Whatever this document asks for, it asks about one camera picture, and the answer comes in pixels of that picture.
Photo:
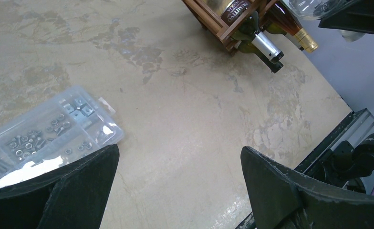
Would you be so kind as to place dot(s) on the clear plastic screw box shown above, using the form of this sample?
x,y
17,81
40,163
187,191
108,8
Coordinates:
x,y
61,130

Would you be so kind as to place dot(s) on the dark bottle silver cap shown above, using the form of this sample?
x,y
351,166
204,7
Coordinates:
x,y
256,34

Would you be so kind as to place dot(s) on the dark bottle black cap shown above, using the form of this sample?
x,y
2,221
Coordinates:
x,y
247,47

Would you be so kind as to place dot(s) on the red wine bottle gold cap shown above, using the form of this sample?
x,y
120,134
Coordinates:
x,y
281,21

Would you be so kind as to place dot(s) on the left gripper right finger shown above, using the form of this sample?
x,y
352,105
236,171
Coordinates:
x,y
282,198

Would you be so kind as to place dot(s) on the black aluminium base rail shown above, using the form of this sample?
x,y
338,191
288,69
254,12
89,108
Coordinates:
x,y
354,128

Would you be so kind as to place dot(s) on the wooden wine rack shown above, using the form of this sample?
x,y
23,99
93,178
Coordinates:
x,y
223,32

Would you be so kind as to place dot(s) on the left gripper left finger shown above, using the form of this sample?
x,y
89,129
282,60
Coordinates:
x,y
73,196

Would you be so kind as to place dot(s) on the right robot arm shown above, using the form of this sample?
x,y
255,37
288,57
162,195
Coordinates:
x,y
353,19

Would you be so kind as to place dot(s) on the clear glass bottle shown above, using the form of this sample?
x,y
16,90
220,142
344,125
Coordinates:
x,y
312,10

